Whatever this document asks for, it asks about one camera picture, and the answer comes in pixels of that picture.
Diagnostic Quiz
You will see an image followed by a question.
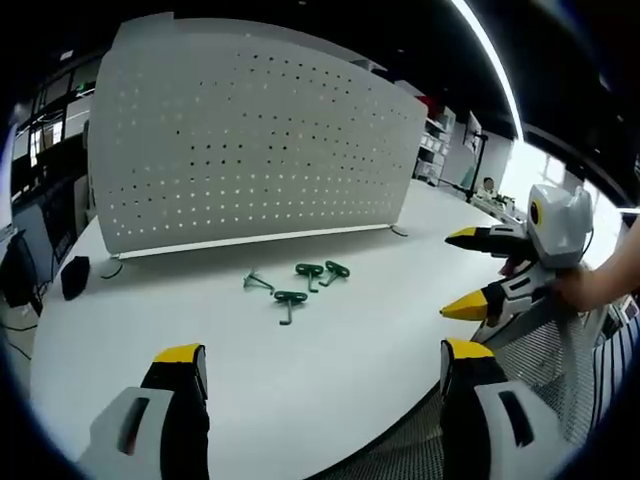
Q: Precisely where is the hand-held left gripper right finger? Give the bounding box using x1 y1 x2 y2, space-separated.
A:
439 337 567 480

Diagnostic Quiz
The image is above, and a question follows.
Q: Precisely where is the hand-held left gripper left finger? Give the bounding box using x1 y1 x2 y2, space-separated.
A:
74 342 211 480

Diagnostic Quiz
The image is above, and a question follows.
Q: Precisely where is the pale green hook assembly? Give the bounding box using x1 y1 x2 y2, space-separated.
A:
242 268 276 293

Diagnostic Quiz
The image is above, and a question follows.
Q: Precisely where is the white perforated mounting plate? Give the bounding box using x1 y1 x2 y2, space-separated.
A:
87 18 429 280

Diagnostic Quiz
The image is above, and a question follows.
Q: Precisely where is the person's right hand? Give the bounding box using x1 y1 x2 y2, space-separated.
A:
552 264 609 312

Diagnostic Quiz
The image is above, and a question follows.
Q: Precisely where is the grey mesh chair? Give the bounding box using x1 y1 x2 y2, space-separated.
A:
319 299 626 480

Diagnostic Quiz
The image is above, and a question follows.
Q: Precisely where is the white storage shelf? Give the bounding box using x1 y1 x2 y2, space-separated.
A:
412 103 459 185

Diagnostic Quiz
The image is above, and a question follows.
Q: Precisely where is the person's striped clothing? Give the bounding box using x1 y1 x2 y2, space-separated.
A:
588 294 640 434

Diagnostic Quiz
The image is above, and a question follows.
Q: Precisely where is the small black pouch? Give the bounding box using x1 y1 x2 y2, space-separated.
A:
60 256 92 302

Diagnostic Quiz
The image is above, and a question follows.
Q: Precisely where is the ceiling light strip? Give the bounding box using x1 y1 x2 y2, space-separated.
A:
448 0 526 146

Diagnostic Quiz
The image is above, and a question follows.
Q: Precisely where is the dark computer monitor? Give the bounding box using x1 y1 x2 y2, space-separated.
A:
0 228 44 317

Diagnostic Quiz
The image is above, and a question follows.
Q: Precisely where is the dark shelving rack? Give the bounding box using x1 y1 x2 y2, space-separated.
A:
9 49 97 204

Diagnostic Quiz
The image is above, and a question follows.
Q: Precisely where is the black camera stand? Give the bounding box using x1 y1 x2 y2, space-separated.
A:
452 130 490 204

